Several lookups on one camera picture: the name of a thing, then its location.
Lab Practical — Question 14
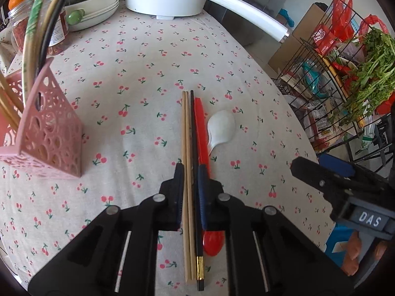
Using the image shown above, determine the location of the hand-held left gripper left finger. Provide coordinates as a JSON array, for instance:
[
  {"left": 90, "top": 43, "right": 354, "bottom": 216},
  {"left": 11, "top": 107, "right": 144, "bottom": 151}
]
[{"left": 28, "top": 162, "right": 186, "bottom": 296}]

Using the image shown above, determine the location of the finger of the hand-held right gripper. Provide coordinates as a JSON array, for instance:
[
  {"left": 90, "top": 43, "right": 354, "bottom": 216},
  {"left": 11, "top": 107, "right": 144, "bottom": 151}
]
[
  {"left": 291, "top": 157, "right": 356, "bottom": 206},
  {"left": 318, "top": 153, "right": 385, "bottom": 189}
]

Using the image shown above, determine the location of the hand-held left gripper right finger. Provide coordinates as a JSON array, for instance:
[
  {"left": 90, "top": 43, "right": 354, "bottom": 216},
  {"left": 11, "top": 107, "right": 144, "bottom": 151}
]
[{"left": 197, "top": 164, "right": 358, "bottom": 296}]

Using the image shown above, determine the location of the black chopstick with gold band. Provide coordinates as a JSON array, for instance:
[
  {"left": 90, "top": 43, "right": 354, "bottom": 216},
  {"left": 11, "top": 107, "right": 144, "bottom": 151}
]
[
  {"left": 37, "top": 0, "right": 79, "bottom": 113},
  {"left": 190, "top": 90, "right": 205, "bottom": 291}
]

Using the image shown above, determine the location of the red plastic spoon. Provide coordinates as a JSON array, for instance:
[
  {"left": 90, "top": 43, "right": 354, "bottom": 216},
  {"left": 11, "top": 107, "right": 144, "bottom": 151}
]
[{"left": 194, "top": 97, "right": 226, "bottom": 257}]

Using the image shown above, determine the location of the pink perforated utensil holder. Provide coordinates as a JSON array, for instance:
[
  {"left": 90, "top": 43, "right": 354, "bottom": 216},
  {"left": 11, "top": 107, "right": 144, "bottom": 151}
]
[{"left": 0, "top": 56, "right": 84, "bottom": 179}]

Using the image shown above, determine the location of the brown wooden chopstick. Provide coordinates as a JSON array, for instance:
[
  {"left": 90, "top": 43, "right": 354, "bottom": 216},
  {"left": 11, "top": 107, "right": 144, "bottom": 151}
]
[
  {"left": 0, "top": 73, "right": 24, "bottom": 113},
  {"left": 0, "top": 97, "right": 20, "bottom": 128}
]

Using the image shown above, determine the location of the light chopstick with green print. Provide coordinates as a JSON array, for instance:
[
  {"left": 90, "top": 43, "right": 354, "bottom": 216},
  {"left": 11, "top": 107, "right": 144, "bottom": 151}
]
[
  {"left": 39, "top": 0, "right": 75, "bottom": 56},
  {"left": 22, "top": 0, "right": 53, "bottom": 82}
]

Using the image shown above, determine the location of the person's right hand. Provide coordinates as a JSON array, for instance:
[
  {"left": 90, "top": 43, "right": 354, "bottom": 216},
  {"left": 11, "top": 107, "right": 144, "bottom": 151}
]
[{"left": 341, "top": 231, "right": 388, "bottom": 276}]

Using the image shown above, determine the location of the pile of food packets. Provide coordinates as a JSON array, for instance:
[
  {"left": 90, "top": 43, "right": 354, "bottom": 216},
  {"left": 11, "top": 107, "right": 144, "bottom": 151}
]
[{"left": 284, "top": 58, "right": 380, "bottom": 155}]

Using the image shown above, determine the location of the white plastic spoon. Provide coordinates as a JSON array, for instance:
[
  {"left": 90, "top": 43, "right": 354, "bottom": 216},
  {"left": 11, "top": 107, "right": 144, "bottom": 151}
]
[{"left": 207, "top": 109, "right": 237, "bottom": 156}]

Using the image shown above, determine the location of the red plastic bag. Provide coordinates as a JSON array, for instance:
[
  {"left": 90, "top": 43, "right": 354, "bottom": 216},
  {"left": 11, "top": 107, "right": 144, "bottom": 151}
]
[
  {"left": 358, "top": 15, "right": 390, "bottom": 39},
  {"left": 332, "top": 0, "right": 354, "bottom": 38},
  {"left": 377, "top": 99, "right": 395, "bottom": 115}
]

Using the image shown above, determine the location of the bunch of leafy greens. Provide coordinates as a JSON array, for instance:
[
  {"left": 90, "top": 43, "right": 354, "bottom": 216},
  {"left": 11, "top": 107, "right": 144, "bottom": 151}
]
[{"left": 329, "top": 28, "right": 395, "bottom": 128}]

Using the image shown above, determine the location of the red snack packet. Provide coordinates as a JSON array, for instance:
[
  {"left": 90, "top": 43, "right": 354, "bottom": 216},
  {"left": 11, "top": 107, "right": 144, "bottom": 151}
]
[{"left": 311, "top": 23, "right": 339, "bottom": 56}]

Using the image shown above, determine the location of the cardboard box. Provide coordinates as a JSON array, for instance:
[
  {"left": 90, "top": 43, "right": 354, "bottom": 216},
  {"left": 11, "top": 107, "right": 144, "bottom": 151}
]
[{"left": 268, "top": 2, "right": 328, "bottom": 72}]

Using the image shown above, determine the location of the cherry print tablecloth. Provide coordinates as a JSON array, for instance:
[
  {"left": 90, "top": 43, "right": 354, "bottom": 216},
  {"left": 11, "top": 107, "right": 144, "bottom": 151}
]
[{"left": 0, "top": 0, "right": 337, "bottom": 296}]

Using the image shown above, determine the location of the white bowl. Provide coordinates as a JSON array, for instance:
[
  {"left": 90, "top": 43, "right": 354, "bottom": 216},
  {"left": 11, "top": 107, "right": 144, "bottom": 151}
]
[{"left": 63, "top": 0, "right": 120, "bottom": 32}]

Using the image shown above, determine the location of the short labelled spice jar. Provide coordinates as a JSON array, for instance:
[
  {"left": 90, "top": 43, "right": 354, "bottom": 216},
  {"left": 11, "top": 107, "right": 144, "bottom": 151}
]
[{"left": 46, "top": 9, "right": 70, "bottom": 54}]

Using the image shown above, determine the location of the small green round object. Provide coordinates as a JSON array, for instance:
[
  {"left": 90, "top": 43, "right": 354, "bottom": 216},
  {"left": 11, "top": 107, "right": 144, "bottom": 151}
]
[{"left": 67, "top": 9, "right": 85, "bottom": 26}]

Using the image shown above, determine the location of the tall jar of red berries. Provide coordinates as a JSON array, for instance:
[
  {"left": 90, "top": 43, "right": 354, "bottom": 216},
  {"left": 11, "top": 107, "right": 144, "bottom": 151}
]
[{"left": 7, "top": 0, "right": 35, "bottom": 55}]

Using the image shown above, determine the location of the black wire rack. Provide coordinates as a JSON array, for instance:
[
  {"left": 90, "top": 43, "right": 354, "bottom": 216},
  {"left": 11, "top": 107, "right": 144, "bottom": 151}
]
[{"left": 272, "top": 0, "right": 395, "bottom": 168}]

